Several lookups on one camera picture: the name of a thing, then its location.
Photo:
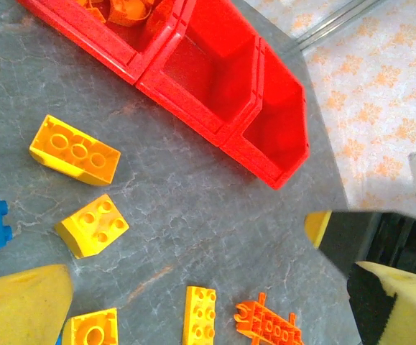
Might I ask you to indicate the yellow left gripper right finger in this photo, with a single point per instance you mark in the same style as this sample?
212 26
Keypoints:
409 312

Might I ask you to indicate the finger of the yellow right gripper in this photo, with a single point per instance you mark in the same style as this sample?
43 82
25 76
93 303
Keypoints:
347 237

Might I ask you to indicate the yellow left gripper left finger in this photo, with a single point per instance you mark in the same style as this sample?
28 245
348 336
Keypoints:
21 309

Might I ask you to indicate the yellow long lego brick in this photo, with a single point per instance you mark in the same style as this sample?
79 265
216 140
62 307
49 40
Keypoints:
74 151
199 316
91 327

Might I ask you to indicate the yellow square lego brick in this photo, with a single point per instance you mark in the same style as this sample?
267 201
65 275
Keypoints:
92 224

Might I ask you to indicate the orange lego plate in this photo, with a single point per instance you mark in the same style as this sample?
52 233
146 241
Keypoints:
265 323

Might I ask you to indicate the orange curved lego piece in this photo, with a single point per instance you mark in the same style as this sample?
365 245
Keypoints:
126 12
92 9

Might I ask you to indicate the red plastic bin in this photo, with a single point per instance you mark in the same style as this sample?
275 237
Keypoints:
179 97
283 136
85 39

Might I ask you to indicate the aluminium frame post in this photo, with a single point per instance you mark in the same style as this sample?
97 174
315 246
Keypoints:
337 23

